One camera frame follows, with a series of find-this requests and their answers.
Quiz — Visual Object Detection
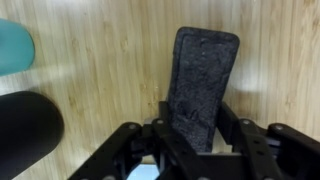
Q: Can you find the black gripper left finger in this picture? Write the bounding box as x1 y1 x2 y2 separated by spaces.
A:
68 101 201 180

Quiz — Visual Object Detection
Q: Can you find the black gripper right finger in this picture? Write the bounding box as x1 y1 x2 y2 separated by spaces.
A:
218 101 320 180

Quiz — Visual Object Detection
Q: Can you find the black foam duster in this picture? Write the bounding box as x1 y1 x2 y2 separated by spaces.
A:
166 26 241 154

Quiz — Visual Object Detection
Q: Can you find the black water bottle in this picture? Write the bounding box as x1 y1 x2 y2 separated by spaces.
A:
0 90 65 180

